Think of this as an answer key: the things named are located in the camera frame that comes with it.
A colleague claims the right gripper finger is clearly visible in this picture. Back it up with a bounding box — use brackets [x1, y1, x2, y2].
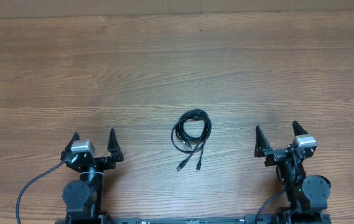
[254, 125, 272, 157]
[292, 121, 308, 136]

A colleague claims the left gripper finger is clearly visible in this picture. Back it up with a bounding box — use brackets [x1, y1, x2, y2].
[64, 132, 80, 152]
[107, 128, 124, 162]

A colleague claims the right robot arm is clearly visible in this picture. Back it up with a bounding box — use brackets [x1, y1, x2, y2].
[254, 121, 332, 224]

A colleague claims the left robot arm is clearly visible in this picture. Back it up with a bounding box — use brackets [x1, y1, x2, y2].
[61, 128, 124, 224]

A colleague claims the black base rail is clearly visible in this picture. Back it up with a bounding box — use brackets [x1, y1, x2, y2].
[111, 213, 279, 224]

